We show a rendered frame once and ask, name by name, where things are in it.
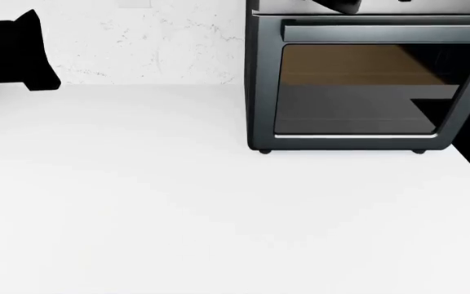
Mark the black oven foot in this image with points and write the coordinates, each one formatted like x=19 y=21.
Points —
x=418 y=151
x=265 y=151

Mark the black toaster oven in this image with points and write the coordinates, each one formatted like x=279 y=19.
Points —
x=263 y=92

